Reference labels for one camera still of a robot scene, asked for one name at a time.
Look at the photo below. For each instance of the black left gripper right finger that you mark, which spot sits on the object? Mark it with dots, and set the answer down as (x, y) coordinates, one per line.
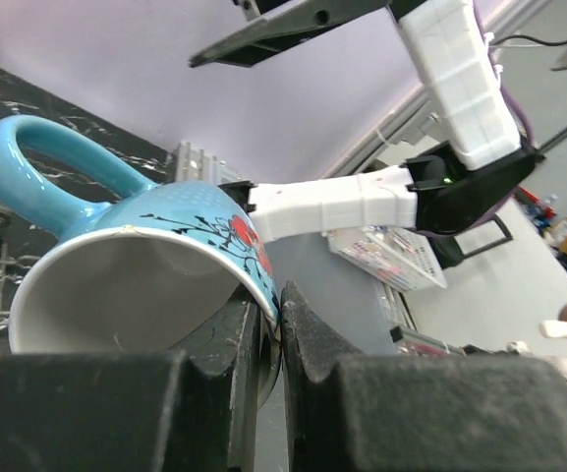
(350, 411)

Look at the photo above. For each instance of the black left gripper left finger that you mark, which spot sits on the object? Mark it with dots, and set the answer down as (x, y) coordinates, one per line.
(193, 409)

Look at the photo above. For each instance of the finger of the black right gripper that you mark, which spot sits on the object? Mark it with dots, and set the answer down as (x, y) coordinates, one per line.
(277, 26)

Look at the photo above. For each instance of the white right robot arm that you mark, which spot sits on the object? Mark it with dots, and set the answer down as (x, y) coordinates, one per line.
(451, 188)

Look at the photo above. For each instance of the white keyboard tray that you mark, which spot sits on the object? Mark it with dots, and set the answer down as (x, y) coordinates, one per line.
(397, 257)

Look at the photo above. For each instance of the aluminium frame rail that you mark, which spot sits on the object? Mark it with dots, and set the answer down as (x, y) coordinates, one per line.
(194, 163)

